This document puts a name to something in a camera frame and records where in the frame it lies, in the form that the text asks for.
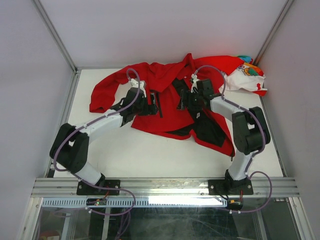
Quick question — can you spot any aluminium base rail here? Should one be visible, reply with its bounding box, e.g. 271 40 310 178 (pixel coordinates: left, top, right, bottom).
31 176 300 198

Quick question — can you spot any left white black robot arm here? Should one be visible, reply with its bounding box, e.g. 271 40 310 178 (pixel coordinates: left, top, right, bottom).
49 87 159 195

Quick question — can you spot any left aluminium corner post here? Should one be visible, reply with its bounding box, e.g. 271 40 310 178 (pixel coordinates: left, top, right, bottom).
31 0 78 72

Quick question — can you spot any aluminium corner post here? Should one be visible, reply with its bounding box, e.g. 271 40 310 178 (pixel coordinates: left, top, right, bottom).
253 0 295 66
31 0 78 72

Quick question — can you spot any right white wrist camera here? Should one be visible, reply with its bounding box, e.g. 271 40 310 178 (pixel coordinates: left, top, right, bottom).
190 74 199 93

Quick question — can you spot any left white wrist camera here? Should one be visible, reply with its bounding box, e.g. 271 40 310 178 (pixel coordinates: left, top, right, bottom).
129 78 147 98

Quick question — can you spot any slotted grey cable duct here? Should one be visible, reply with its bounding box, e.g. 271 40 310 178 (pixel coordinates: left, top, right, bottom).
42 196 227 208

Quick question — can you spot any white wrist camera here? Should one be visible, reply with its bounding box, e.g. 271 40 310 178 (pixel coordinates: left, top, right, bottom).
190 74 199 93
129 78 147 98

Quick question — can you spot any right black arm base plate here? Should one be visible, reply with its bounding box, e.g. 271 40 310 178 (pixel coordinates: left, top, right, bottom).
208 178 254 196

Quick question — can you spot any right aluminium corner post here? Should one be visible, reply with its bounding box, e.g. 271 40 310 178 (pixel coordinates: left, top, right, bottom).
253 0 295 66

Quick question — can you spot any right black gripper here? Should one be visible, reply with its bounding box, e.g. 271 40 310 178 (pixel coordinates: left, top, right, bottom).
176 89 203 111

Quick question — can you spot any red white printed garment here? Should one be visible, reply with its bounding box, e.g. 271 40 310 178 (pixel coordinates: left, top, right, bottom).
197 54 268 97

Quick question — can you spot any red zip jacket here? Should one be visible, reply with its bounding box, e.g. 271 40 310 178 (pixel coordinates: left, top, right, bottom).
89 53 243 157

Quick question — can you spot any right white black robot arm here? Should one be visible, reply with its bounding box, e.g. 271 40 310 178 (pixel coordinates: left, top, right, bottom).
172 79 271 196

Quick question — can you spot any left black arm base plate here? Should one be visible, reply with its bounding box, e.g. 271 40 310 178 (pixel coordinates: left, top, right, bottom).
76 179 121 196

